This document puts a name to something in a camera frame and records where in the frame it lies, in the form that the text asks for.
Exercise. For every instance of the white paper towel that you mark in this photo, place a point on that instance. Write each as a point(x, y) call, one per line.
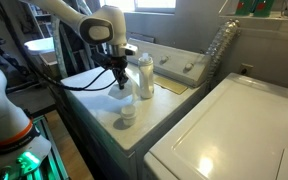
point(119, 94)

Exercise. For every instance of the washing machine with knob panel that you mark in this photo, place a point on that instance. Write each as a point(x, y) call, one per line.
point(94, 103)

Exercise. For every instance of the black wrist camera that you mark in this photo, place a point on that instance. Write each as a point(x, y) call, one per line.
point(102, 60)

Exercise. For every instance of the washer control knob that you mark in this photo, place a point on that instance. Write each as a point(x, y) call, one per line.
point(164, 59)
point(188, 66)

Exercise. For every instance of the green box with red print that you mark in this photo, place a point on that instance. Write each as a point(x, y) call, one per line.
point(244, 7)
point(263, 7)

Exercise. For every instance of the wooden platform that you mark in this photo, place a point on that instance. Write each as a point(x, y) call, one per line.
point(70, 153)

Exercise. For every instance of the white detergent bottle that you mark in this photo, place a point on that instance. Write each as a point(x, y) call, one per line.
point(146, 80)

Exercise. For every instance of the white cup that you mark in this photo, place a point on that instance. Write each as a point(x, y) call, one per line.
point(129, 113)

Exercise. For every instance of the cluttered storage shelf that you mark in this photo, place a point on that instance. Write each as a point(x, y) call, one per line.
point(42, 20)

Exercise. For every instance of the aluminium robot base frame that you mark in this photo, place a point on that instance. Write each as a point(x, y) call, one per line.
point(55, 160)

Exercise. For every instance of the wall power outlet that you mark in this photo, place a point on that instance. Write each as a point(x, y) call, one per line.
point(246, 69)

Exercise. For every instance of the bright window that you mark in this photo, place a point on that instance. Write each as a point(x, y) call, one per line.
point(150, 4)

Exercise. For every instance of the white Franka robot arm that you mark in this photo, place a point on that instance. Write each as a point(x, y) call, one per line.
point(114, 20)

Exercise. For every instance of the flat yellow panel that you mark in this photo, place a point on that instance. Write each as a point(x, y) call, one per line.
point(170, 86)

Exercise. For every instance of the plain white washing machine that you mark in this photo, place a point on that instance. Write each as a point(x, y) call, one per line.
point(237, 133)

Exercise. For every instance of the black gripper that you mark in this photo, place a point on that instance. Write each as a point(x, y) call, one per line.
point(119, 65)

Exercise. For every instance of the white utility sink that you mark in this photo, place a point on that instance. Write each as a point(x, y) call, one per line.
point(40, 46)

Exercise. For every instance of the blue patterned curtain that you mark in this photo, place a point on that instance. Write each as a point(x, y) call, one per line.
point(59, 50)

